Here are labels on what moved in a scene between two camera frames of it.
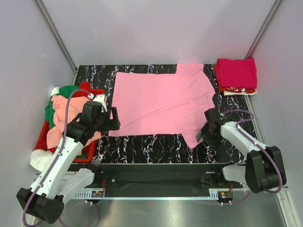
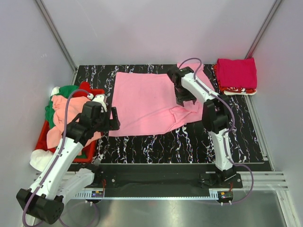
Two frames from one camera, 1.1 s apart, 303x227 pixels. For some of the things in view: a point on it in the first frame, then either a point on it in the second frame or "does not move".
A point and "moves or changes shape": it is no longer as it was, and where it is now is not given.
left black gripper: [113, 124] does not move
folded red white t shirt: [234, 91] does not move
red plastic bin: [88, 153] does not move
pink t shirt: [149, 103] moves or changes shape
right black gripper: [201, 132] -> [180, 99]
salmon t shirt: [75, 106] does not move
